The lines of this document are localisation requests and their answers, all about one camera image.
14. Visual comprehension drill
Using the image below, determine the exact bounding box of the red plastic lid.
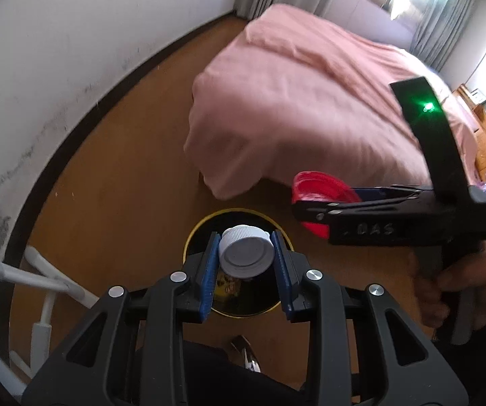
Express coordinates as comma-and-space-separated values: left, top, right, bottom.
291, 170, 363, 241

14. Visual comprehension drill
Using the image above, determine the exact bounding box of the white bottle cap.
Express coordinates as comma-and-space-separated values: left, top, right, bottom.
219, 225, 275, 279

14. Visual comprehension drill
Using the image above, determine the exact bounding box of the black yellow trash bin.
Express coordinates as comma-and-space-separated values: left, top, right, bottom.
183, 208, 293, 319

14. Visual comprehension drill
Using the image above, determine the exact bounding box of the person's right hand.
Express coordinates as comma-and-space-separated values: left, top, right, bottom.
411, 241, 486, 329

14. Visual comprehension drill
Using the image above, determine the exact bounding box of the chrome chair base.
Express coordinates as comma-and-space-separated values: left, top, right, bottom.
230, 335, 261, 373

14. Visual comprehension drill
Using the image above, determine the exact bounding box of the pink bed blanket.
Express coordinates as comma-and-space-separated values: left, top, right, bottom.
184, 4, 480, 200

